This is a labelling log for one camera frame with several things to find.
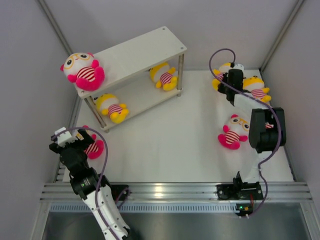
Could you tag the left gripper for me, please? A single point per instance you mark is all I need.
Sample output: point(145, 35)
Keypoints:
point(84, 142)

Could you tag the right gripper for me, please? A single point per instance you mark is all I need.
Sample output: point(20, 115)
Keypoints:
point(220, 89)

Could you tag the yellow plush striped shirt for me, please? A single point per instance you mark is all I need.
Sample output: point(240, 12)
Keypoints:
point(219, 73)

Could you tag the yellow plush with black eyes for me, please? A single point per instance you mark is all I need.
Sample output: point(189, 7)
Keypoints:
point(256, 86)

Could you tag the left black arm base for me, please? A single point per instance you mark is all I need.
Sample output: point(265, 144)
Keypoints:
point(119, 192)

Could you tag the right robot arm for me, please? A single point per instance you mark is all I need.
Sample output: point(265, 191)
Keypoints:
point(260, 125)

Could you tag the pink plush near left arm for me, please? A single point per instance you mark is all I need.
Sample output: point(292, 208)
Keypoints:
point(95, 149)

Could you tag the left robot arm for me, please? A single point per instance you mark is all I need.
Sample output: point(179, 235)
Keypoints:
point(93, 188)

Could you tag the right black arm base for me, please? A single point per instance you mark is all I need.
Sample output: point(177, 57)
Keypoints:
point(239, 190)

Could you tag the yellow plush lower shelf left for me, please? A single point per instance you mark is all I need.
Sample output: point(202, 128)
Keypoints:
point(109, 106)

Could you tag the yellow plush shelf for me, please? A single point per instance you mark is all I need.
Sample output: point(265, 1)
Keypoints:
point(163, 76)
point(109, 106)

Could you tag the yellow plush lower shelf right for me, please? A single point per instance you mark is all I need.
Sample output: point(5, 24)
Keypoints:
point(163, 76)

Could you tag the pink plush on shelf top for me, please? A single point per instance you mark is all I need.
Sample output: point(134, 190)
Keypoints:
point(84, 70)

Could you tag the white two-tier shelf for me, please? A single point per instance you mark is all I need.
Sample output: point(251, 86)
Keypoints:
point(126, 68)

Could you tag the pink plush far right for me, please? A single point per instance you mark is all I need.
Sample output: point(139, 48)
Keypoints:
point(269, 126)

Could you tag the pink plush with yellow glasses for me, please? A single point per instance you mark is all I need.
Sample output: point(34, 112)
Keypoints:
point(235, 132)

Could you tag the small black connector board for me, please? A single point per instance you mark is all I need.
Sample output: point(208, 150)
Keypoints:
point(243, 210)

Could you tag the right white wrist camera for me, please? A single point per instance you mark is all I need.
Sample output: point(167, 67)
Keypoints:
point(236, 66)

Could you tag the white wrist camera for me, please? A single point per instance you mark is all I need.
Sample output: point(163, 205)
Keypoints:
point(62, 137)
point(236, 66)

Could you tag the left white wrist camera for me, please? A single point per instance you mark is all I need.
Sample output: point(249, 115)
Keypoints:
point(62, 137)

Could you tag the aluminium front rail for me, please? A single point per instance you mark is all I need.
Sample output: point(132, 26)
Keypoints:
point(185, 191)

